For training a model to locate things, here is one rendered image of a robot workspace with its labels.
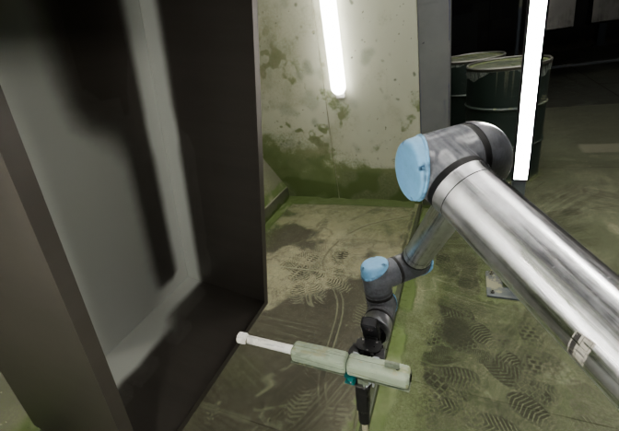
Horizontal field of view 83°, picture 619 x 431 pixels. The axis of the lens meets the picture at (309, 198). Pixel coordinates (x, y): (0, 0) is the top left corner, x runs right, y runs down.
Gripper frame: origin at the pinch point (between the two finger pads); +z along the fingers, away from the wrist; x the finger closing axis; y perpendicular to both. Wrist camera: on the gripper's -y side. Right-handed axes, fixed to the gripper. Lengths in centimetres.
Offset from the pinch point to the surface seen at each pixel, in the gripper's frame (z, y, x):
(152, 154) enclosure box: -14, -53, 67
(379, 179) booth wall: -187, 5, 30
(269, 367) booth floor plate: -34, 45, 48
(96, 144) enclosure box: 4, -60, 66
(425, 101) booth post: -179, -52, -1
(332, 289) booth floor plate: -87, 38, 37
